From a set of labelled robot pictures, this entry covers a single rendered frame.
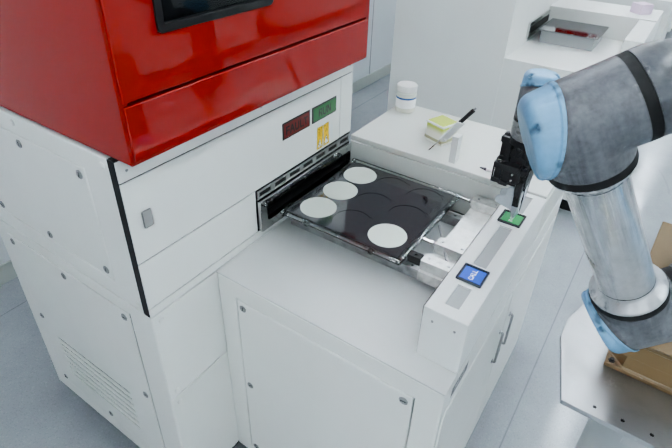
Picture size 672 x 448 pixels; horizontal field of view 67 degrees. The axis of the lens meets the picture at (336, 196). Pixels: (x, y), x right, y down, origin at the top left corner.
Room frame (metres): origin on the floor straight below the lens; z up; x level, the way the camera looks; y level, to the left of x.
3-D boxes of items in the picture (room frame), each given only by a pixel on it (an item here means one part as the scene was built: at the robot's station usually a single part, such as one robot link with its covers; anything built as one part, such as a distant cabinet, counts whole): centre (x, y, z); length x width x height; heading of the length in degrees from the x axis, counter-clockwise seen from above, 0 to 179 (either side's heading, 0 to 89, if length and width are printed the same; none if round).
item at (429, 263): (0.93, -0.25, 0.89); 0.08 x 0.03 x 0.03; 57
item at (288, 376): (1.21, -0.23, 0.41); 0.97 x 0.64 x 0.82; 147
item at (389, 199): (1.20, -0.10, 0.90); 0.34 x 0.34 x 0.01; 57
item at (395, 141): (1.47, -0.40, 0.89); 0.62 x 0.35 x 0.14; 57
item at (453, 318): (0.94, -0.37, 0.89); 0.55 x 0.09 x 0.14; 147
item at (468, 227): (1.07, -0.33, 0.87); 0.36 x 0.08 x 0.03; 147
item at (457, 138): (1.34, -0.33, 1.03); 0.06 x 0.04 x 0.13; 57
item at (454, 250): (1.00, -0.29, 0.89); 0.08 x 0.03 x 0.03; 57
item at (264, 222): (1.30, 0.08, 0.89); 0.44 x 0.02 x 0.10; 147
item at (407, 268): (1.06, -0.09, 0.84); 0.50 x 0.02 x 0.03; 57
